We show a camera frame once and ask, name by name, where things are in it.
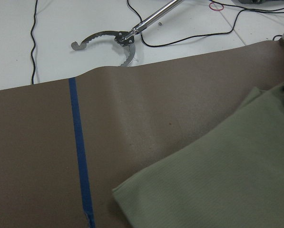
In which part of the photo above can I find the red rubber band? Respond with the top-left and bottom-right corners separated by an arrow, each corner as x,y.
209,2 -> 224,11

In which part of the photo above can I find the reacher grabber stick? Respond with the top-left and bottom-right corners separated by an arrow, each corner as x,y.
71,0 -> 183,67

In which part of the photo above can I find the brown paper table mat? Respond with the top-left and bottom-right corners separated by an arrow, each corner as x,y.
0,41 -> 284,228

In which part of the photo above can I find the black cable on table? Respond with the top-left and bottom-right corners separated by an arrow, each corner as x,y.
30,0 -> 39,84

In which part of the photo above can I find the olive green t-shirt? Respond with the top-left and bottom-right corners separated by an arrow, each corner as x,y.
113,83 -> 284,228

